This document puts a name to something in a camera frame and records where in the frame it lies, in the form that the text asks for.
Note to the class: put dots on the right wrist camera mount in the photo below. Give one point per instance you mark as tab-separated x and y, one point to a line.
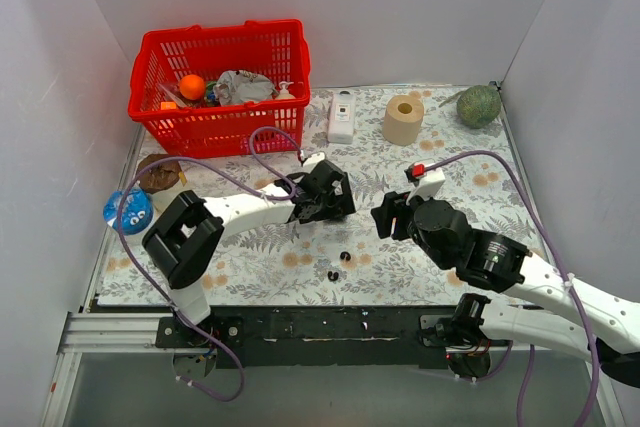
426	179

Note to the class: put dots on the brown lid cream cup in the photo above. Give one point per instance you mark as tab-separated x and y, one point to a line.
164	183

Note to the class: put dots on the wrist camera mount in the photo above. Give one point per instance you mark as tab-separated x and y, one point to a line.
426	179
310	162

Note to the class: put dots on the clear plastic bag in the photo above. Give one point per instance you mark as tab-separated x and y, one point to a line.
172	93

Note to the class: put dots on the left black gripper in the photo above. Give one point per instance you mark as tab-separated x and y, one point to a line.
335	192

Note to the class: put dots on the black base bar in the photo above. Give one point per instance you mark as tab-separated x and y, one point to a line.
346	336

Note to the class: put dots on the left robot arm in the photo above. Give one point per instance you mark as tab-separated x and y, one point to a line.
182	241

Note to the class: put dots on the white pump bottle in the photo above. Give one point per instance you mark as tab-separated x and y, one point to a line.
284	92

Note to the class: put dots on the blue lid white container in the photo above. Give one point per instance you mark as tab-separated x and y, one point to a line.
137	215

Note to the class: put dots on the crumpled grey cloth bag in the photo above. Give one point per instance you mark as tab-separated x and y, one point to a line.
236	87

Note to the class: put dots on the white rectangular box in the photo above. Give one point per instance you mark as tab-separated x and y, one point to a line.
341	120

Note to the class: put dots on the green melon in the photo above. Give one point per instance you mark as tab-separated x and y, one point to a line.
478	106

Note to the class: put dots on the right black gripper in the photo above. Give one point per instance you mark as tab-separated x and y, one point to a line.
393	215

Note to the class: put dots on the beige toilet paper roll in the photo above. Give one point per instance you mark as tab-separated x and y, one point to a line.
403	120

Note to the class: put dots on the orange small block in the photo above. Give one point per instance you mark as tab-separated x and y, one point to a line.
168	105

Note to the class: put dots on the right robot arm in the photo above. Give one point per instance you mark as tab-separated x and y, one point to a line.
521	297

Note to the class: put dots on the floral table mat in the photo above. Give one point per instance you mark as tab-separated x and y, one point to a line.
345	262

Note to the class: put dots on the red plastic shopping basket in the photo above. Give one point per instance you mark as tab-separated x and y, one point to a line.
276	49

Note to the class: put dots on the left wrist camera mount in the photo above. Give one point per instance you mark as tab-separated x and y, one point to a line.
310	162

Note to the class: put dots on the orange fruit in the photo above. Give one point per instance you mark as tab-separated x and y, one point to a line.
192	87

